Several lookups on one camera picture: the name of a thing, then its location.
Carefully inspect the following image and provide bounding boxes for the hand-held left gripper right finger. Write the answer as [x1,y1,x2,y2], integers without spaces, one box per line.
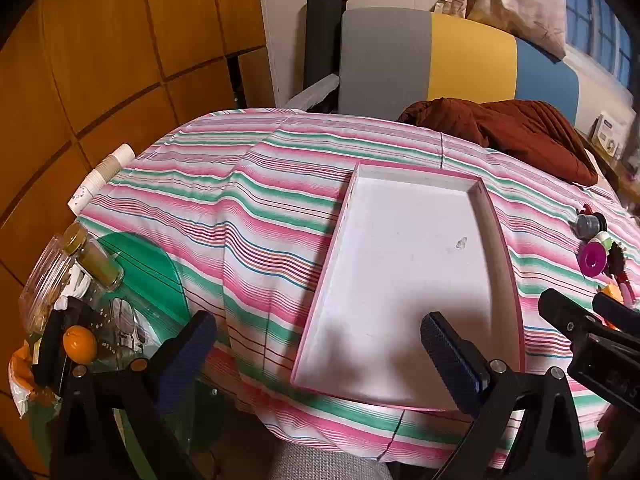
[420,311,588,480]

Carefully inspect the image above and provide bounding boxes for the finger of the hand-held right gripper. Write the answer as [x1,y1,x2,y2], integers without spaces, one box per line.
[538,288,603,356]
[593,291,640,333]

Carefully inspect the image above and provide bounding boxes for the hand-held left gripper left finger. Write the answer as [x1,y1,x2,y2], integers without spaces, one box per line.
[47,310,218,480]

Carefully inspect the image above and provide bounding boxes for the brown scalp massage brush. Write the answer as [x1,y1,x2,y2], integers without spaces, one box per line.
[605,242,628,276]

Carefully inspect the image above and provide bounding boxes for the purple plastic toy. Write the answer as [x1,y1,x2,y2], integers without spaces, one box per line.
[579,242,608,277]

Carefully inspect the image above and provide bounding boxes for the black jar with red cap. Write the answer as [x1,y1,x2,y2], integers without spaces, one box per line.
[574,203,608,241]

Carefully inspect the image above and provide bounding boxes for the white tray with pink rim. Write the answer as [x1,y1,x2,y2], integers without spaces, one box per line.
[290,161,527,412]

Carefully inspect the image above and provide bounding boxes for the person's right hand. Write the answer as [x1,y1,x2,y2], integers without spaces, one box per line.
[597,405,640,480]

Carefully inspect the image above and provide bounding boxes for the eyeglasses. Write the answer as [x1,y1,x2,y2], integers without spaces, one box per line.
[107,297,151,351]

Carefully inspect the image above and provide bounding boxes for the green glass side table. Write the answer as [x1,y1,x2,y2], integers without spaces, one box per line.
[27,230,226,466]

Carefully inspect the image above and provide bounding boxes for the orange fruit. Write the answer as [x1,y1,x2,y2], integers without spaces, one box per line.
[62,325,97,362]

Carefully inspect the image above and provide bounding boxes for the small glass jar olive contents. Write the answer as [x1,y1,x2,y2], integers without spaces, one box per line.
[80,240,125,291]

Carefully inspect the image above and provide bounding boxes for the white crumpled tissue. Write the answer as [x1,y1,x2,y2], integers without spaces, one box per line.
[55,265,91,311]

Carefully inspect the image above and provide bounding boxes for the pink green striped blanket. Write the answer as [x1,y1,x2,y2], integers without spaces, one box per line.
[77,107,640,471]

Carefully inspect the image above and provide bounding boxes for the orange white plastic bag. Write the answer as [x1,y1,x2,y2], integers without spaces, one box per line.
[7,342,61,418]

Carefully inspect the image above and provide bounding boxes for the grey fabric seat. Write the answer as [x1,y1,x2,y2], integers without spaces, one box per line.
[267,440,396,480]

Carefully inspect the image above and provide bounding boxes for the white box with blue label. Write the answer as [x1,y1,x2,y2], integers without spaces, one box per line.
[590,111,626,158]

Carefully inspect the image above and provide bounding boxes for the rust brown quilted blanket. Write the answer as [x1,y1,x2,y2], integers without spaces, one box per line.
[397,97,600,187]

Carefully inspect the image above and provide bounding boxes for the stack of paper cups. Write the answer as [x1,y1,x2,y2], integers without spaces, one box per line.
[67,143,136,213]

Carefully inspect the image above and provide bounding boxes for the grey yellow blue headboard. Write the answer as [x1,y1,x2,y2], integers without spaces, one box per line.
[337,7,583,128]

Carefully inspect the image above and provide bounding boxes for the window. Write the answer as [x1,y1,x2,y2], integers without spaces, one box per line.
[560,0,633,86]

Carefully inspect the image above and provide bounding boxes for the wooden wardrobe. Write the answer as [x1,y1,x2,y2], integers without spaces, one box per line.
[0,0,271,461]

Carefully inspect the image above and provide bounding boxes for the grey bed rail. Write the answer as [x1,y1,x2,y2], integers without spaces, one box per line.
[284,74,341,110]

